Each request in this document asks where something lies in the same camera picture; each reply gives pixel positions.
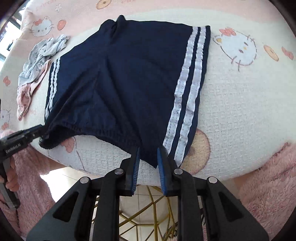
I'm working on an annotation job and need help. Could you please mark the navy striped shorts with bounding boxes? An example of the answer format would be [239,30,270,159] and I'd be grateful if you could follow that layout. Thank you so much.
[40,16,211,167]

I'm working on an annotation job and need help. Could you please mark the person left hand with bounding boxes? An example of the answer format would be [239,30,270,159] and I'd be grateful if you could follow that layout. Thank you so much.
[6,157,20,192]

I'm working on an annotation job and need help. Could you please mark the pink cartoon pajama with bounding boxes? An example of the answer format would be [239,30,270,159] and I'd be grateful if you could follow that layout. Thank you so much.
[16,59,52,121]

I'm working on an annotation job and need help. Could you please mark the pink fluffy left sleeve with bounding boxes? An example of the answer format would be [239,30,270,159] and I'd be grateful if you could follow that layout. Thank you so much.
[0,129,68,239]

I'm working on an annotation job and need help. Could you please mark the white blue cartoon pajama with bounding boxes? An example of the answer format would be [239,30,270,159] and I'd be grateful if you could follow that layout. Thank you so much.
[18,35,70,87]

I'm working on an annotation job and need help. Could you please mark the pink Hello Kitty sofa cover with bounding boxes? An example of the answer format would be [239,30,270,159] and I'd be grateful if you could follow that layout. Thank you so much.
[1,1,295,185]

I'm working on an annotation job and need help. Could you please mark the gold wire stool frame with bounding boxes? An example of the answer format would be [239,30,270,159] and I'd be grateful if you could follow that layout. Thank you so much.
[92,185,181,241]

